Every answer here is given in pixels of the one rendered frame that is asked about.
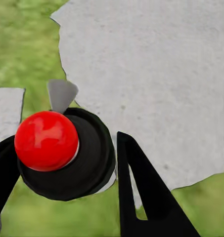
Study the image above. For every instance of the insectifuge atomizer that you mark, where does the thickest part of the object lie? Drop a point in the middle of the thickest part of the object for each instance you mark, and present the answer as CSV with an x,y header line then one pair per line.
x,y
65,153

